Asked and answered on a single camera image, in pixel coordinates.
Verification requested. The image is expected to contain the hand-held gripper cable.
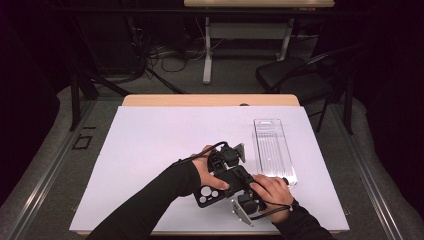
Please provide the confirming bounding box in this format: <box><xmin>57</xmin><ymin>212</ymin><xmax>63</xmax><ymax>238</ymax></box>
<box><xmin>249</xmin><ymin>199</ymin><xmax>295</xmax><ymax>221</ymax></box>
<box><xmin>172</xmin><ymin>141</ymin><xmax>230</xmax><ymax>167</ymax></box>

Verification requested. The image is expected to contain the bundle of floor cables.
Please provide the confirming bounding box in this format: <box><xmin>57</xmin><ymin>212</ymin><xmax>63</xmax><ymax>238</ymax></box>
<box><xmin>146</xmin><ymin>16</ymin><xmax>228</xmax><ymax>73</ymax></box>

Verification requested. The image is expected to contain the wooden table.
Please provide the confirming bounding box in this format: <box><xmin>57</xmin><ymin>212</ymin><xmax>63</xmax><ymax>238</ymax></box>
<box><xmin>77</xmin><ymin>93</ymin><xmax>344</xmax><ymax>236</ymax></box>

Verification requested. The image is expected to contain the left hand-held gripper cable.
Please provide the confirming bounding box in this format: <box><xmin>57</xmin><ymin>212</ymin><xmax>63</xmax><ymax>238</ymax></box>
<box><xmin>172</xmin><ymin>141</ymin><xmax>230</xmax><ymax>167</ymax></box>

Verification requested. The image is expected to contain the black metal stand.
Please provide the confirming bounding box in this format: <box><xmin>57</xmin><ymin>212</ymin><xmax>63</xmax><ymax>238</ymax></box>
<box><xmin>68</xmin><ymin>66</ymin><xmax>131</xmax><ymax>132</ymax></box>

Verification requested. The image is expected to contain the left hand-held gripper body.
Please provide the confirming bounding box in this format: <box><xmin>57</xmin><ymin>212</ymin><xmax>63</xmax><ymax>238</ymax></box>
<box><xmin>206</xmin><ymin>142</ymin><xmax>248</xmax><ymax>175</ymax></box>

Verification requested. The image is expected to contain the person's left hand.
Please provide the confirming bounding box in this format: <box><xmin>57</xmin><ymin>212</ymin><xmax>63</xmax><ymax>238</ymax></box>
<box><xmin>191</xmin><ymin>144</ymin><xmax>231</xmax><ymax>192</ymax></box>

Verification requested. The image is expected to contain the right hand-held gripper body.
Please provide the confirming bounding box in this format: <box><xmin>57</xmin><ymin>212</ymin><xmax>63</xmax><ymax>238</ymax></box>
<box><xmin>230</xmin><ymin>192</ymin><xmax>268</xmax><ymax>228</ymax></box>

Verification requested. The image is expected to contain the black horizontal bar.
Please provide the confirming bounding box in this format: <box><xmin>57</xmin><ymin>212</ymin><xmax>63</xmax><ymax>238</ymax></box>
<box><xmin>43</xmin><ymin>8</ymin><xmax>371</xmax><ymax>18</ymax></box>

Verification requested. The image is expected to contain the black folding chair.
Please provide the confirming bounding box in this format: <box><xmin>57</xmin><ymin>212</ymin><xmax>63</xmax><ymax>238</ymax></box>
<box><xmin>255</xmin><ymin>43</ymin><xmax>364</xmax><ymax>134</ymax></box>

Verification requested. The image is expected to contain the right hand-held gripper cable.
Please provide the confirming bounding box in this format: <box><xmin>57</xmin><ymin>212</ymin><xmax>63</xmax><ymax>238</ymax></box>
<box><xmin>249</xmin><ymin>199</ymin><xmax>295</xmax><ymax>221</ymax></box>

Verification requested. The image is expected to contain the black metal post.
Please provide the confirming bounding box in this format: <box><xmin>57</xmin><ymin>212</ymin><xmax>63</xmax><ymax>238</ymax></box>
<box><xmin>343</xmin><ymin>73</ymin><xmax>355</xmax><ymax>136</ymax></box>

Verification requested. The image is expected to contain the person's right hand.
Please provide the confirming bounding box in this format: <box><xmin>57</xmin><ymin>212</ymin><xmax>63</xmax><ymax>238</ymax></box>
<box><xmin>249</xmin><ymin>173</ymin><xmax>295</xmax><ymax>224</ymax></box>

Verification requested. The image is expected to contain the white table sheet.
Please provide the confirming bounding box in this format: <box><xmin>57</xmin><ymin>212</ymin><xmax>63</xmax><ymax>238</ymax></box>
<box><xmin>69</xmin><ymin>105</ymin><xmax>350</xmax><ymax>233</ymax></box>

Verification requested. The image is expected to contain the clear plastic box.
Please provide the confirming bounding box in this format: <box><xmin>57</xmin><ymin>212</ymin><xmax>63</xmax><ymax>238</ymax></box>
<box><xmin>253</xmin><ymin>118</ymin><xmax>298</xmax><ymax>187</ymax></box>

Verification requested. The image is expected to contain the white-legged desk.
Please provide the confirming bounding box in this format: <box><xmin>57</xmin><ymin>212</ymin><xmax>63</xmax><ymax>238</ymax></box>
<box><xmin>183</xmin><ymin>0</ymin><xmax>336</xmax><ymax>85</ymax></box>

